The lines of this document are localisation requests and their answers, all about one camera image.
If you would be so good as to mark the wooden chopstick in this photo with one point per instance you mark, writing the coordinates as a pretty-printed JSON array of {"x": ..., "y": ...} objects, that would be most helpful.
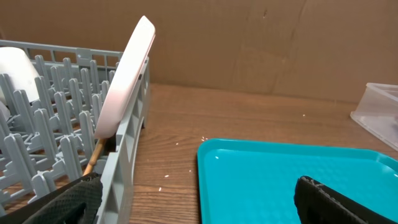
[{"x": 96, "y": 156}]

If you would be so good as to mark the white round plate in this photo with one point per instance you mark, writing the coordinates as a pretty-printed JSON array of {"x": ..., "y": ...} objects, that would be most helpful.
[{"x": 125, "y": 77}]

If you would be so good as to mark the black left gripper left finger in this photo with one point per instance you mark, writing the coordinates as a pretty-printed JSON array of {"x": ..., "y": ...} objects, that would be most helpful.
[{"x": 76, "y": 202}]

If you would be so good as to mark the white bowl in rack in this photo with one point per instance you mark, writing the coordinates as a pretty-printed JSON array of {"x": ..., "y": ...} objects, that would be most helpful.
[{"x": 21, "y": 71}]

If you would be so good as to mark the teal serving tray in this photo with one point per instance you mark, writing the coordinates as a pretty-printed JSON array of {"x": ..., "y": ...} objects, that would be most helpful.
[{"x": 254, "y": 181}]

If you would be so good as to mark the clear plastic bin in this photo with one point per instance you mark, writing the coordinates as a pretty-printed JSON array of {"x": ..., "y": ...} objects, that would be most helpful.
[{"x": 377, "y": 112}]

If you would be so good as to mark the grey dishwasher rack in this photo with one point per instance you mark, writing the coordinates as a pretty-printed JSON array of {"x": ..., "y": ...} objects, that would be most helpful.
[{"x": 45, "y": 140}]

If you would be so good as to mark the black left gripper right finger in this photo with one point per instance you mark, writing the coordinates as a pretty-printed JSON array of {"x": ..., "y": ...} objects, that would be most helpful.
[{"x": 316, "y": 203}]

